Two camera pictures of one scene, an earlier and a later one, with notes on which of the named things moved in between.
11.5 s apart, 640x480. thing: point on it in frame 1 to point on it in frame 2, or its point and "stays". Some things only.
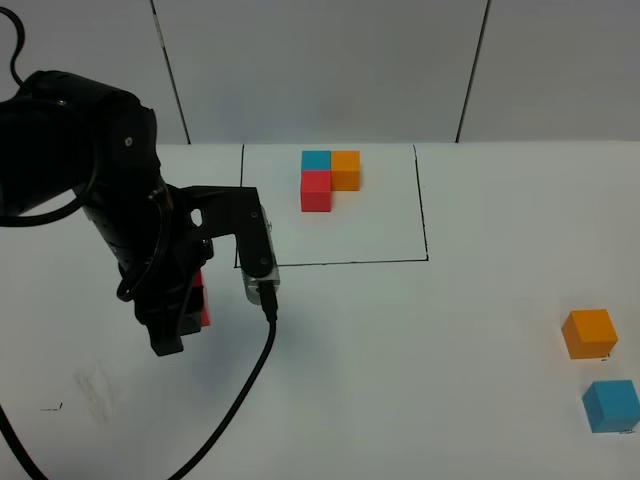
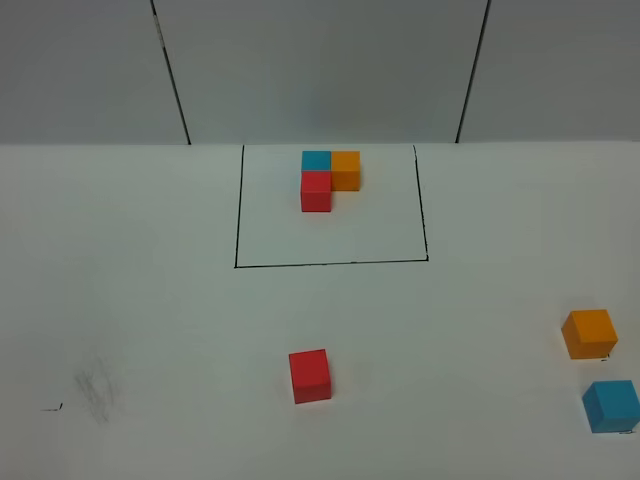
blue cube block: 612,406 stays
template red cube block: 315,191 stays
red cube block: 205,320 to 310,374
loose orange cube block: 589,334 stays
